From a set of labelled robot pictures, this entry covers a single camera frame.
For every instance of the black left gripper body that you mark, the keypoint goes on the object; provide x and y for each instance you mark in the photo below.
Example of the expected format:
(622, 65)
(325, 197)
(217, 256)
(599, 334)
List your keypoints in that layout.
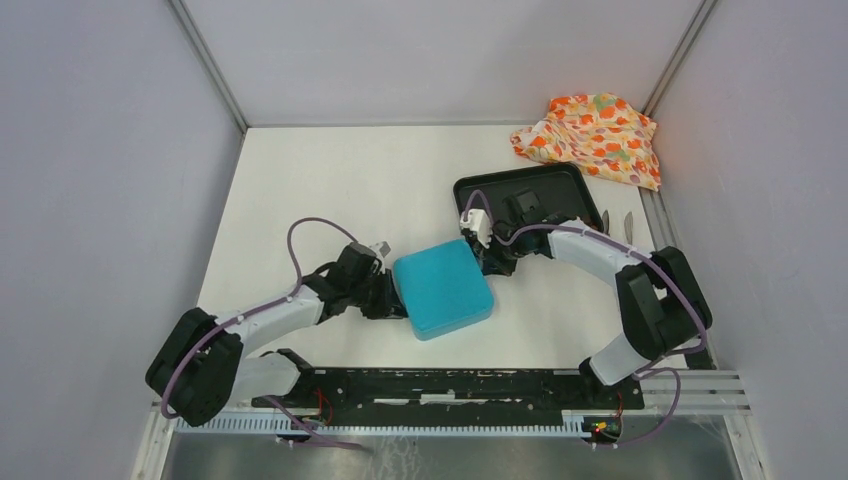
(373, 294)

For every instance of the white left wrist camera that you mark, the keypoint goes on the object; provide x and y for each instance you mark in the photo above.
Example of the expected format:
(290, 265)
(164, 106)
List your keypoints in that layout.
(475, 225)

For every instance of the floral orange cloth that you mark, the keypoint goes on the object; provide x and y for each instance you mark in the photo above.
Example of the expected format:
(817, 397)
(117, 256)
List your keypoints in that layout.
(601, 134)

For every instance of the teal tin lid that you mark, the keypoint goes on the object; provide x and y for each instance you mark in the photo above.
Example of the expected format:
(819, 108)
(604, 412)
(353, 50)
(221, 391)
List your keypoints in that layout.
(442, 289)

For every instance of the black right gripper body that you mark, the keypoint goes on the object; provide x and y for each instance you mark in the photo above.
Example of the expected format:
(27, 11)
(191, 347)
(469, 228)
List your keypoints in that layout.
(503, 256)

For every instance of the steel tongs with white handle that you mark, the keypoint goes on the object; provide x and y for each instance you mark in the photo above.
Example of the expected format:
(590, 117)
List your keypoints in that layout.
(622, 227)

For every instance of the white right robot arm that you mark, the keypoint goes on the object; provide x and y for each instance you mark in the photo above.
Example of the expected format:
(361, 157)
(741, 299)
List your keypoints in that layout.
(662, 309)

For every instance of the black chocolate tray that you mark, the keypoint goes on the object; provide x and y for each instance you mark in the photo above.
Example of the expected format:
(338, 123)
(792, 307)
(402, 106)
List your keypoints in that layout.
(560, 188)

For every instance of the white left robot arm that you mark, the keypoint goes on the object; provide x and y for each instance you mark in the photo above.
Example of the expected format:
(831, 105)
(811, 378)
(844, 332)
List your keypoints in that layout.
(208, 363)

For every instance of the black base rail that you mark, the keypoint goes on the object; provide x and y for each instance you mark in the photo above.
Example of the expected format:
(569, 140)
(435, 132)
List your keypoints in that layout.
(356, 397)

